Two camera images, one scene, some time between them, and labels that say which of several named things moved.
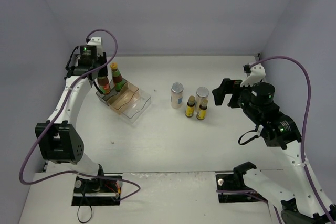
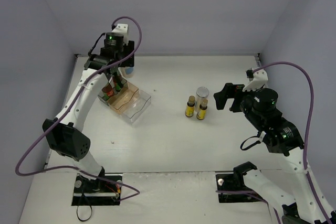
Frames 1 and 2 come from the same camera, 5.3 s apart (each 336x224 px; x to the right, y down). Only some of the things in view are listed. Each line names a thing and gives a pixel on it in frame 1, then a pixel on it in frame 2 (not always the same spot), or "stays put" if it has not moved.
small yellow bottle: (189, 109) stays put
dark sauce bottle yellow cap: (116, 76) stays put
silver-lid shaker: (177, 95) → (127, 72)
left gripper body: (101, 65) → (114, 70)
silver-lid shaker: (202, 93) stays put
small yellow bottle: (201, 115) stays put
